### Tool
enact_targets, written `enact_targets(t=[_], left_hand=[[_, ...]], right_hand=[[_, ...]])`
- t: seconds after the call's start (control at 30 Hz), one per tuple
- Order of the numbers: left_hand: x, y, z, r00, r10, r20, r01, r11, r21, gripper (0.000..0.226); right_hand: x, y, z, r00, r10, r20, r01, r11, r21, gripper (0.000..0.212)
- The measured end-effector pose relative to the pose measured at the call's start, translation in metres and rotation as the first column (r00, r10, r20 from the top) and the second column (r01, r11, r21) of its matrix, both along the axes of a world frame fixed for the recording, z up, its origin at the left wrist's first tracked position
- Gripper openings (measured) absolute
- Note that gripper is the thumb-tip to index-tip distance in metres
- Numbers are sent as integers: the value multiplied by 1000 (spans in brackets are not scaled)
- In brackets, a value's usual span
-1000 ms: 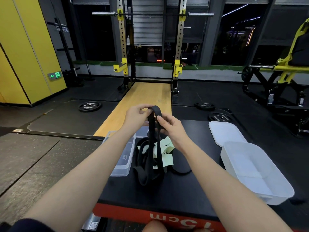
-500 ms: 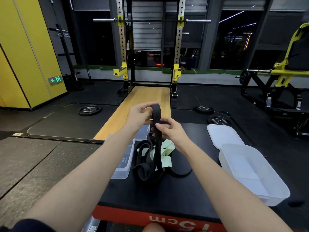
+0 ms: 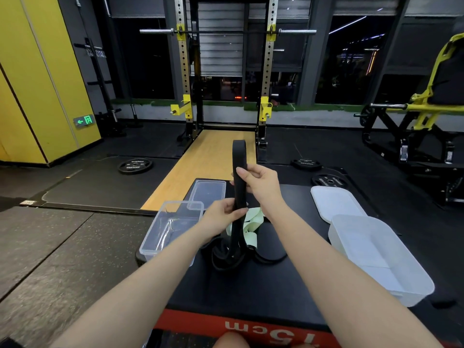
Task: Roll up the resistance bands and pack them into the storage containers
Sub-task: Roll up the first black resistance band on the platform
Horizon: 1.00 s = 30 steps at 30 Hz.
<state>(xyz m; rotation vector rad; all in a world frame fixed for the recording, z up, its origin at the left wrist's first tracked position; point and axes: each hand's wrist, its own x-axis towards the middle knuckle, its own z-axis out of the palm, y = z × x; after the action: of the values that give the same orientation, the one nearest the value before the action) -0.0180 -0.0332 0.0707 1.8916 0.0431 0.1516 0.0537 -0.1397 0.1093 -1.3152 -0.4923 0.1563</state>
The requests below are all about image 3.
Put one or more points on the yellow black squat rack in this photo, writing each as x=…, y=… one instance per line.
x=184, y=68

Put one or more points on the clear plastic lid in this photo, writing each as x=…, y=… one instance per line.
x=208, y=193

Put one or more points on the silver barbell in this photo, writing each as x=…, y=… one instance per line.
x=297, y=32

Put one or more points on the green exit sign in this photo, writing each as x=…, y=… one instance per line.
x=84, y=121

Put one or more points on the white plastic bin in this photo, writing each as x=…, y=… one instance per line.
x=377, y=257

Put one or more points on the wide black resistance band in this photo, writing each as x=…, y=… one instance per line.
x=240, y=155

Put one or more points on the wooden lifting platform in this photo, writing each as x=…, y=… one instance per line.
x=206, y=159

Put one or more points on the yellow black exercise machine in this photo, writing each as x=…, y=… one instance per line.
x=424, y=108

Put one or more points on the small white floor label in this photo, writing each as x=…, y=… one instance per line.
x=28, y=202

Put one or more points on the black upright bar holder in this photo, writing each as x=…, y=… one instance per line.
x=135, y=115

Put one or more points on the person's left forearm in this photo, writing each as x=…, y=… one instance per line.
x=145, y=286

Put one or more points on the light green resistance band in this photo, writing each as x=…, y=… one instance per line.
x=230, y=230
x=252, y=228

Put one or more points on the person's left leg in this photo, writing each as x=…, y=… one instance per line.
x=232, y=342

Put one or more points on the black plyo platform red side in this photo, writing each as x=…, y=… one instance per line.
x=261, y=286

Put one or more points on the person's left hand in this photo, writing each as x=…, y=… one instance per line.
x=221, y=217

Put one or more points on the grey window blind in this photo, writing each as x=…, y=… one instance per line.
x=221, y=50

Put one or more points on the person's right forearm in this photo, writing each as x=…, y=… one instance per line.
x=326, y=279

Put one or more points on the black weight plate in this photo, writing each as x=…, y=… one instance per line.
x=306, y=164
x=330, y=180
x=135, y=166

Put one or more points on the tangle of black resistance bands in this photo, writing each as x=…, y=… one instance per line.
x=232, y=257

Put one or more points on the person's right hand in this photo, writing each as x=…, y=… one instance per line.
x=266, y=188

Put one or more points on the white plastic lid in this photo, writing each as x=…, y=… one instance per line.
x=333, y=202

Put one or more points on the clear plastic container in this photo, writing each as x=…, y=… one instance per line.
x=163, y=228

